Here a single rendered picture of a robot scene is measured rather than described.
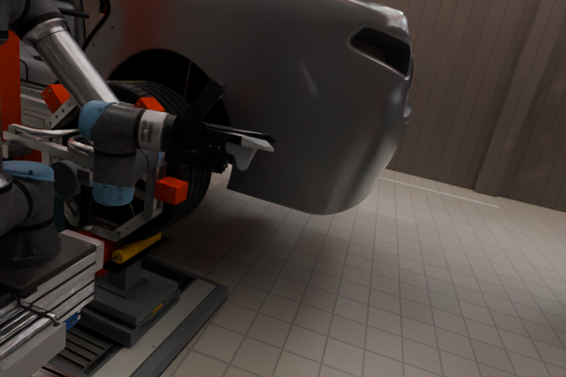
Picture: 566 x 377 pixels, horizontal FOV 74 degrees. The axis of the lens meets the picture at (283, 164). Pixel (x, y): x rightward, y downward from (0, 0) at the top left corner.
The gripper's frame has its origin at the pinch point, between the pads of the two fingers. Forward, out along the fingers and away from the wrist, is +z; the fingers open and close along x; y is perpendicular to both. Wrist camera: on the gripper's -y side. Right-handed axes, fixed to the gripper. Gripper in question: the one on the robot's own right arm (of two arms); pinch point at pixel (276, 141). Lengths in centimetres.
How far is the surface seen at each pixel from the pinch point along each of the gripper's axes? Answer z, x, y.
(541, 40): 306, -422, -148
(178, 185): -31, -60, 27
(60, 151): -67, -49, 20
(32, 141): -79, -53, 19
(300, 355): 31, -98, 111
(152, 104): -45, -62, 1
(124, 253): -52, -72, 62
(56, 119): -84, -74, 14
